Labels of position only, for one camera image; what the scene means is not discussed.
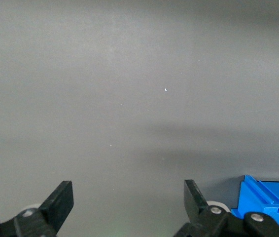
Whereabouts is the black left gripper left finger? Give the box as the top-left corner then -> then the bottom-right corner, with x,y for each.
0,180 -> 74,237

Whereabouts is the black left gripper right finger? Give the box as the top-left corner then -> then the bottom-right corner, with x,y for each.
173,179 -> 279,237

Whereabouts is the blue plastic bin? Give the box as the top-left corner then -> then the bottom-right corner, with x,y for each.
230,174 -> 279,237

